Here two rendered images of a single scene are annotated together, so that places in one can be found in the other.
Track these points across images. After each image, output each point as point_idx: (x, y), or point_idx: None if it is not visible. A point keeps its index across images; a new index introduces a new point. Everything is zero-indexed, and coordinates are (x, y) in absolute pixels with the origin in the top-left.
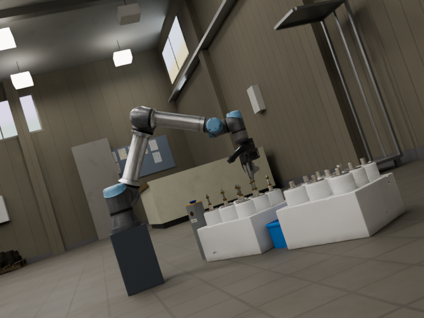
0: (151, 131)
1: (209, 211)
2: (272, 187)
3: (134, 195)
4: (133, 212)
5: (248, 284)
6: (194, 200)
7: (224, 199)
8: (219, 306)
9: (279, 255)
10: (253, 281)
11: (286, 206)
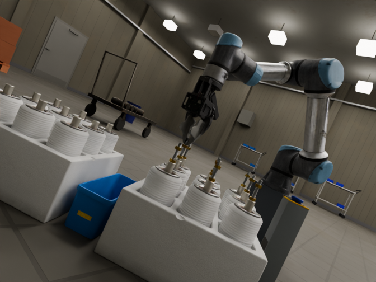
0: (305, 88)
1: (234, 189)
2: (166, 165)
3: (298, 165)
4: (272, 172)
5: (119, 171)
6: (292, 195)
7: (212, 169)
8: (126, 166)
9: None
10: (117, 172)
11: (113, 153)
